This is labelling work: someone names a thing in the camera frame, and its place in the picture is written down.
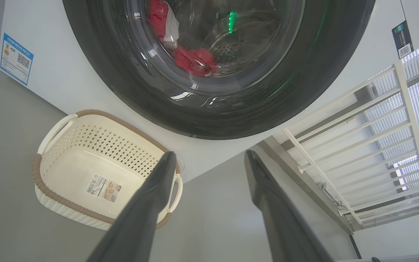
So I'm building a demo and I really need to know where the dark round washing machine door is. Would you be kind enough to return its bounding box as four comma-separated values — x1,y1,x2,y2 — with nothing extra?
62,0,376,140

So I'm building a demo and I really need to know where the blue energy label sticker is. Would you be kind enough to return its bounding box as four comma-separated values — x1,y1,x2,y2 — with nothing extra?
0,33,34,86

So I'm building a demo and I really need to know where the white metal railing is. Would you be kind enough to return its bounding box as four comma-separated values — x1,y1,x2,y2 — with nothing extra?
282,35,419,230

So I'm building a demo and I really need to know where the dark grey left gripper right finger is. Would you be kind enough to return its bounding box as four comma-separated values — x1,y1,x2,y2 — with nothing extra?
244,150,336,262

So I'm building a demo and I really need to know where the white washing machine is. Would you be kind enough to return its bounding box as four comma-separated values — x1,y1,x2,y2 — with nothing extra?
0,0,419,183

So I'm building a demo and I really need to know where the black QR code sticker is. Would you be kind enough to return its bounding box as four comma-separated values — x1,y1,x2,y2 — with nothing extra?
392,20,414,60

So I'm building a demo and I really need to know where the paper barcode label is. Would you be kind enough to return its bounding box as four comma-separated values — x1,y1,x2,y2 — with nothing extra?
85,175,122,203

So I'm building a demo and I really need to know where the cream perforated laundry basket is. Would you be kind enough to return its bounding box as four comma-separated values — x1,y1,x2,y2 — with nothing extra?
32,109,184,231

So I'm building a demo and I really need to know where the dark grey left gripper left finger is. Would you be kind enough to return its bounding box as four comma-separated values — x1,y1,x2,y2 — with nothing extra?
86,151,177,262

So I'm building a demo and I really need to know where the red cloth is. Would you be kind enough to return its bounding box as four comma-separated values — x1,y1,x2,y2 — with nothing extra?
147,0,222,78

